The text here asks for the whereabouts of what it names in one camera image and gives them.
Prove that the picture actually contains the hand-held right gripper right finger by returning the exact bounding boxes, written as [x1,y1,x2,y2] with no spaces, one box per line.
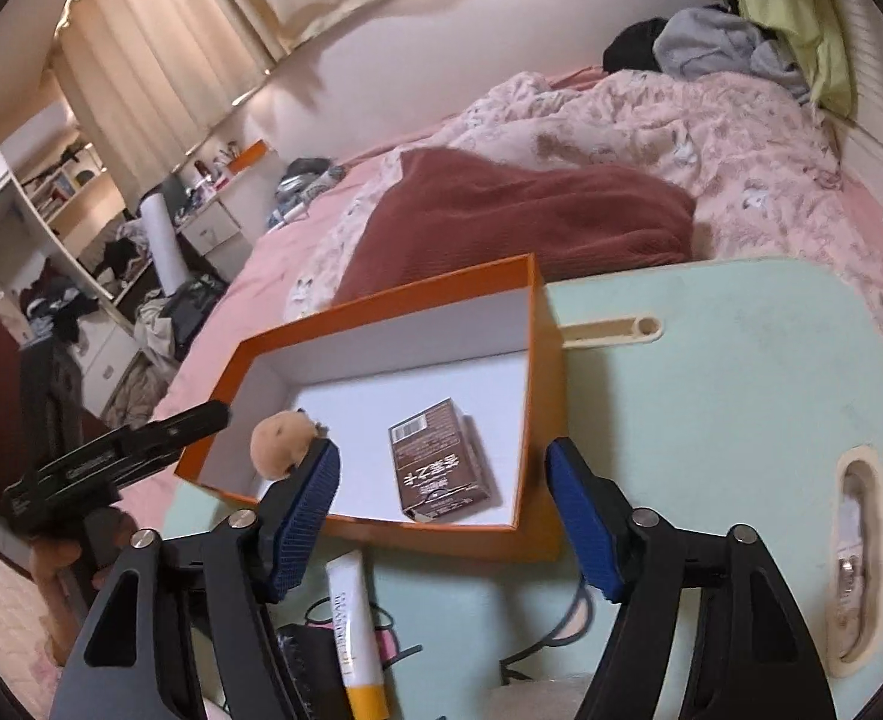
[546,436,836,720]

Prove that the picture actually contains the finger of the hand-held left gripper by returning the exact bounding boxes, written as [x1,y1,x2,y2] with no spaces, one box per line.
[111,401,231,470]

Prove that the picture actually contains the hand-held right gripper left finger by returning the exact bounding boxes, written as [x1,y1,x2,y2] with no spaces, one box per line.
[49,439,341,720]

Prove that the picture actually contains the brown plush toy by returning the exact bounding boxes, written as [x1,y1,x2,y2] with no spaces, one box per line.
[250,406,331,479]

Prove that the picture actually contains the brown carton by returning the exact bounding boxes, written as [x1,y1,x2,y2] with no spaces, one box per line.
[388,399,501,522]

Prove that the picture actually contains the orange cardboard box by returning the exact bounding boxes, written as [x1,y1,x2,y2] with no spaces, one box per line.
[175,253,566,563]

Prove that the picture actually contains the person's left hand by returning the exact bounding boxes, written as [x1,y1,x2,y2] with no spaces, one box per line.
[28,506,136,593]

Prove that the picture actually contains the black bag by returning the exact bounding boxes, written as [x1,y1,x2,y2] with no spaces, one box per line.
[162,274,230,359]

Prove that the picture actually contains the white orange tube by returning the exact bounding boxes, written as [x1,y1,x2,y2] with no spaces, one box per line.
[326,550,391,720]

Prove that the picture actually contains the pile of clothes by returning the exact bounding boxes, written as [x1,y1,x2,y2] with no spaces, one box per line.
[21,255,101,350]

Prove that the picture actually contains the pink bed sheet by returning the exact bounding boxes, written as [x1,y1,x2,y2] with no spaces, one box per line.
[103,64,615,541]

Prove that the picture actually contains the mint green lap table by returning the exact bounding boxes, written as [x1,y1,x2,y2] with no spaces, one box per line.
[163,259,883,720]

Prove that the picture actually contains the white paper roll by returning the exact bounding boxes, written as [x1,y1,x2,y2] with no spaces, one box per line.
[139,193,189,293]

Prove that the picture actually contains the white drawer unit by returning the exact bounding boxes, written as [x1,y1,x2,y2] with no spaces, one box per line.
[178,199,245,257]

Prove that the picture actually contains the orange box on desk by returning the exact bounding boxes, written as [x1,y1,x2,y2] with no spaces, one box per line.
[227,139,271,173]

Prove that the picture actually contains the maroon pillow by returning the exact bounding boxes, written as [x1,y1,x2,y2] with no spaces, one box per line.
[332,148,696,305]

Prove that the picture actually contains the beige curtain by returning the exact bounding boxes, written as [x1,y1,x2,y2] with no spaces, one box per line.
[55,0,285,166]

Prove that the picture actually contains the pink floral quilt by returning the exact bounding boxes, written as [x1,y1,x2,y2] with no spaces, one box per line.
[283,71,883,361]

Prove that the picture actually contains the black garment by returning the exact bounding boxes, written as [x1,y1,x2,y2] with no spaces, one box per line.
[602,19,669,74]

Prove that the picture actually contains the grey clothes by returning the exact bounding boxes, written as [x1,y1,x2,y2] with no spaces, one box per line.
[652,6,812,100]

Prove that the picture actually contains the yellow green pillow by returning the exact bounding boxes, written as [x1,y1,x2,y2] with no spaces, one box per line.
[715,0,857,119]

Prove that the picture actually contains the black cable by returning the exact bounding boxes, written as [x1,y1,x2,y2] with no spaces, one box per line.
[499,577,600,685]

